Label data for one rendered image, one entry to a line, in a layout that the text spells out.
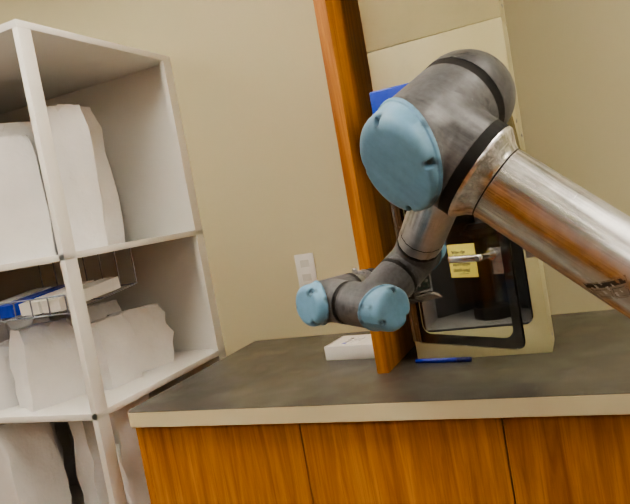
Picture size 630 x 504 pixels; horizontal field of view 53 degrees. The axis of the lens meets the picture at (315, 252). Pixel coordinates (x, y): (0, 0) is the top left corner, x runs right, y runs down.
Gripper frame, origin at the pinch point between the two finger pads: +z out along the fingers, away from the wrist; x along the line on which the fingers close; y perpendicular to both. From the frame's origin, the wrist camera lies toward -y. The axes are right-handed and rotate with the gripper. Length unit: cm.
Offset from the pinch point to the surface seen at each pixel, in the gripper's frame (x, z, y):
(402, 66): 46, 18, -14
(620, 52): 43, 79, 9
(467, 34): 49, 25, 0
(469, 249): 1.5, 13.7, 0.1
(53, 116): 57, -33, -109
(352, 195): 17.7, 3.5, -23.3
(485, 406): -27.5, -2.6, 10.6
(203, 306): -12, 11, -120
